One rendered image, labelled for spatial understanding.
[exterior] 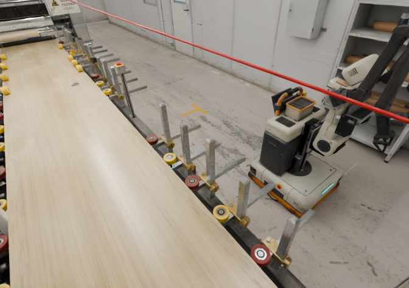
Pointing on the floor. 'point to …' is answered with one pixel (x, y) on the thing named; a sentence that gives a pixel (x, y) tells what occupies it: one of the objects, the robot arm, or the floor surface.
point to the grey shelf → (363, 13)
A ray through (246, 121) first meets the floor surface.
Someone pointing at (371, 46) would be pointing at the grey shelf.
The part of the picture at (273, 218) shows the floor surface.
